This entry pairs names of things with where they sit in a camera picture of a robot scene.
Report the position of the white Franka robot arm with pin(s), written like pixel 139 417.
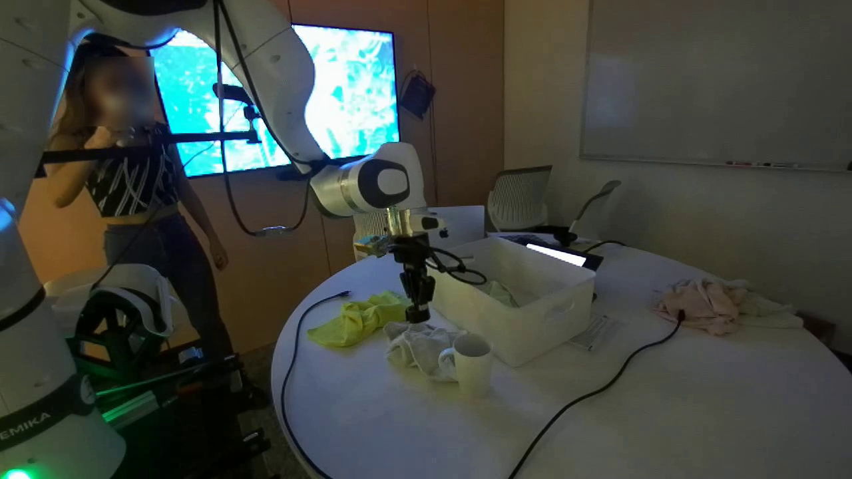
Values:
pixel 36 176

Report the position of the black equipment cart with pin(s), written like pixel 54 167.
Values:
pixel 177 427

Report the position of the wall mounted TV screen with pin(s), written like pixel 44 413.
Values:
pixel 354 88

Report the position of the bright yellow towel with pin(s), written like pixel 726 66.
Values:
pixel 354 320

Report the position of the black wall box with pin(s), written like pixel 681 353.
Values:
pixel 419 95

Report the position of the pink crumpled cloth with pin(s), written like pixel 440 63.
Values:
pixel 701 308

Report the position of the person in striped top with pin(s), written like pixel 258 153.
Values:
pixel 134 188

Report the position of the black camera boom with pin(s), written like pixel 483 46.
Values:
pixel 202 137

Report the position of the whiteboard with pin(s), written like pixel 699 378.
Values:
pixel 708 80

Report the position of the silver Apple laptop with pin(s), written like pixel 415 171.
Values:
pixel 462 223

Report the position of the white VR headset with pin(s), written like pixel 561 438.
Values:
pixel 134 294

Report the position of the white plastic basket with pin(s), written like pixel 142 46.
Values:
pixel 533 310

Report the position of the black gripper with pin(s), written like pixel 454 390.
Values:
pixel 415 256

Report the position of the grey curved chair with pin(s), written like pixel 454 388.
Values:
pixel 597 201

